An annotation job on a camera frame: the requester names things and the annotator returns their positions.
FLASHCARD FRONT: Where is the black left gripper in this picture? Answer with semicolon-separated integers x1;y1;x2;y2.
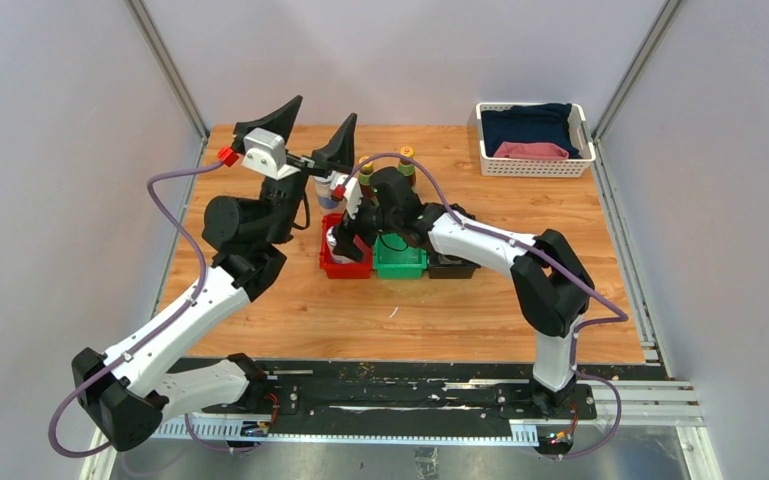
235;95;354;245

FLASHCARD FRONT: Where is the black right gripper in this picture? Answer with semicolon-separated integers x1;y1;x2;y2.
333;192;402;262

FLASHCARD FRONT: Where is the silver lid jar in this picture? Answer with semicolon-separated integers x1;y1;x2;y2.
326;225;357;264
313;173;340;214

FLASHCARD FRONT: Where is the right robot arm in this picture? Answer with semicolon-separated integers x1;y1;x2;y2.
332;167;594;418

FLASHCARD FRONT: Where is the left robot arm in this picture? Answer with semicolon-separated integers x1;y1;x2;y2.
70;96;357;452

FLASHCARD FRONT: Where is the red plastic bin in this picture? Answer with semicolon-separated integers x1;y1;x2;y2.
319;213;373;279

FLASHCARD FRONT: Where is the green plastic bin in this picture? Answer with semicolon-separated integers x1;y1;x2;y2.
373;233;428;280

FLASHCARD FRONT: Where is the left sauce bottle yellow cap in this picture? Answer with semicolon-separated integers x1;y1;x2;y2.
358;156;377;204

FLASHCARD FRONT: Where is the black plastic bin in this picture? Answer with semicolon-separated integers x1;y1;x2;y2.
427;254;480;280

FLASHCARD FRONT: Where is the pink cloth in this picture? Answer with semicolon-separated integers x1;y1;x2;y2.
492;142;569;161

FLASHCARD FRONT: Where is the navy blue cloth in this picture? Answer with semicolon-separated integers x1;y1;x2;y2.
481;103;581;159

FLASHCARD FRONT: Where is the white plastic basket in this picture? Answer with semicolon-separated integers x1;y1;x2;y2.
474;102;595;178

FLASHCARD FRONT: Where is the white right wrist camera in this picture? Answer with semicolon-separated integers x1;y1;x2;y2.
329;172;362;210

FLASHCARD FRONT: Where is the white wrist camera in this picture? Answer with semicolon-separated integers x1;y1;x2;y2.
329;172;362;210
242;128;300;180

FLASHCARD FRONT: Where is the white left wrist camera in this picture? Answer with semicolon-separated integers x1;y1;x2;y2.
242;128;300;180

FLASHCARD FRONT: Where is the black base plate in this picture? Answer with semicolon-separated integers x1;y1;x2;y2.
201;359;599;439

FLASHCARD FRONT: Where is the aluminium frame rail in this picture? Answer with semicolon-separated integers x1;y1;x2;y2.
81;361;721;479

